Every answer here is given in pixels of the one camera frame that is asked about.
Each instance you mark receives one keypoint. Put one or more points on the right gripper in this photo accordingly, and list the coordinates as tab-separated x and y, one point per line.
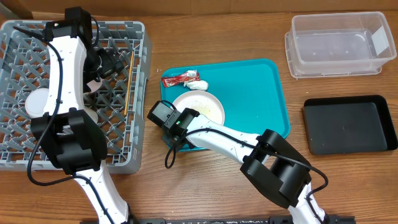
173	139

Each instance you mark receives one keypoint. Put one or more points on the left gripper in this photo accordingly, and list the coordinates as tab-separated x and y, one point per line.
115	64

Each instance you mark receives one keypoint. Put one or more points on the small pink-white bowl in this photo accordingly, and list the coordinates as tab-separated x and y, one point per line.
94	86

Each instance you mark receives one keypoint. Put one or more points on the wooden chopstick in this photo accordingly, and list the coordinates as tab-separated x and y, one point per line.
129	84

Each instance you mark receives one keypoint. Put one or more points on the large white plate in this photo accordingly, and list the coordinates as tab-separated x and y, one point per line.
203	102

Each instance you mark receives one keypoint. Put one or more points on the white cup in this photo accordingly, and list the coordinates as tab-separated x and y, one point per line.
92	114

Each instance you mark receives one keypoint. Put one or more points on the grey bowl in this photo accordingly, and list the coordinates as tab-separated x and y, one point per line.
36	101

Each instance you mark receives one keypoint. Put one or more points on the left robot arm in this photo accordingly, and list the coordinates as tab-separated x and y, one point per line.
69	137

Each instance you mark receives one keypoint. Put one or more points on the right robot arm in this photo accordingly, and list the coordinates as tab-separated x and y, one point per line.
274	167

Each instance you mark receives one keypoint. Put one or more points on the grey plastic dish rack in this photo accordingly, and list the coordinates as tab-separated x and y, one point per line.
25	67

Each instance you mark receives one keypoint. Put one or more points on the crumpled white tissue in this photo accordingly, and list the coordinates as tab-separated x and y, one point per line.
197	85

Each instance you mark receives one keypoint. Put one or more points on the red snack wrapper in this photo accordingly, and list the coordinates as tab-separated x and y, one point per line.
188	76

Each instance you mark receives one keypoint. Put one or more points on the teal plastic tray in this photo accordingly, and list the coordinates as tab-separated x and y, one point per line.
250	92

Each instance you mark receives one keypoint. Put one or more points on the clear plastic bin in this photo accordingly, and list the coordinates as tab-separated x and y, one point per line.
338	44

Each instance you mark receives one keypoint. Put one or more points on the black plastic tray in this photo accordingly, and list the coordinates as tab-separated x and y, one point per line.
349	124

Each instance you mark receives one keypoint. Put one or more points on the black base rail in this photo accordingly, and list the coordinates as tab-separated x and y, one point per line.
333	219

